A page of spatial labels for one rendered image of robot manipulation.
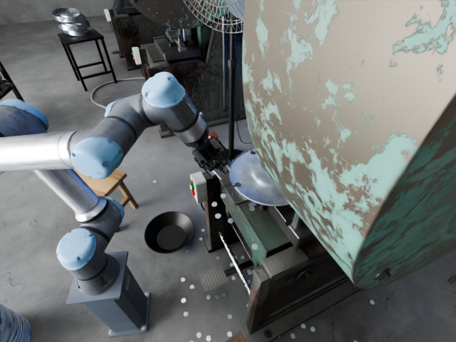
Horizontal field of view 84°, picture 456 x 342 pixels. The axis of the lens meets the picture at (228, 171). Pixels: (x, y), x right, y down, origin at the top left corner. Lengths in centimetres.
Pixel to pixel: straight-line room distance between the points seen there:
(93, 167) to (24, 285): 143
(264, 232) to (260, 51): 74
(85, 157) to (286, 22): 39
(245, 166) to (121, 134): 52
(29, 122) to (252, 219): 73
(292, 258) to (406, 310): 95
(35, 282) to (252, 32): 176
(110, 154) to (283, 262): 61
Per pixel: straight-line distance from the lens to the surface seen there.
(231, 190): 84
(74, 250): 96
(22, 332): 166
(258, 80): 25
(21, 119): 86
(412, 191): 19
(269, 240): 90
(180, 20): 194
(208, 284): 134
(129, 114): 56
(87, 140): 51
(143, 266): 163
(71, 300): 115
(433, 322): 177
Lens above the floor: 141
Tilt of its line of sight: 44 degrees down
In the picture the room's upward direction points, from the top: straight up
